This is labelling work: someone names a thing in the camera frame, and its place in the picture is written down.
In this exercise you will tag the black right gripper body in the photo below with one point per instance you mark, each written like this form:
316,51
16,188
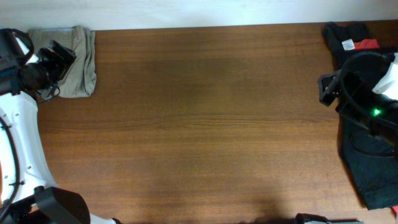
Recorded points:
375,104

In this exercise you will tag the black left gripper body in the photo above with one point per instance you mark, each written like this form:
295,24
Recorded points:
51,69

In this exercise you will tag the khaki shorts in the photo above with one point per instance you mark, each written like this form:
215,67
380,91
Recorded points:
80,81

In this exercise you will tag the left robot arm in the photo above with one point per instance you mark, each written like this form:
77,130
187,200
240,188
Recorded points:
29,193

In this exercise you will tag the black garment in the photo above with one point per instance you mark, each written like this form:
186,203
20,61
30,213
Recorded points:
371,162

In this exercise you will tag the white clothing label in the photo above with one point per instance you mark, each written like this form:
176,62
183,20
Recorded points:
348,45

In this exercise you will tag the red garment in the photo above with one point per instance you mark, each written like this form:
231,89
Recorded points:
366,44

